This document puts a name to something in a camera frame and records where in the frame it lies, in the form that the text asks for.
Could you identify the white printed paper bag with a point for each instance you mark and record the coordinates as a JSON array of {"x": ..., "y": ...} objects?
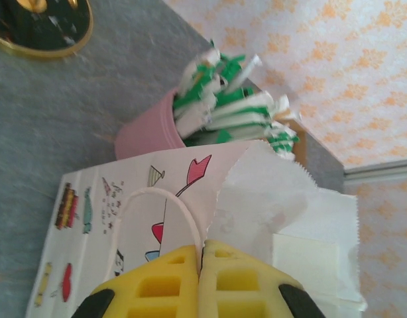
[{"x": 256, "y": 205}]

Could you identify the aluminium frame post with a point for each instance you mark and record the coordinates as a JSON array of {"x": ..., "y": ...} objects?
[{"x": 379, "y": 169}]

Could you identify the pink straw holder cup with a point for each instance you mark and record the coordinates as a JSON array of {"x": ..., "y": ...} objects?
[{"x": 147, "y": 132}]

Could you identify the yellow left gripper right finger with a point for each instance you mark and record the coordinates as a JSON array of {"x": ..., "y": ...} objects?
[{"x": 243, "y": 285}]

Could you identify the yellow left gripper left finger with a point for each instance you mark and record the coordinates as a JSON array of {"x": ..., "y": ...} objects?
[{"x": 150, "y": 288}]

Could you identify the black gold rack base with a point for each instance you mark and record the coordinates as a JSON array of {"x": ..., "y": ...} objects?
[{"x": 41, "y": 33}]

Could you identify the green white wrapped straw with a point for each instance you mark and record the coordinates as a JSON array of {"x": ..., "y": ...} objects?
[
  {"x": 283, "y": 139},
  {"x": 248, "y": 68},
  {"x": 197, "y": 76},
  {"x": 236, "y": 121},
  {"x": 243, "y": 106}
]

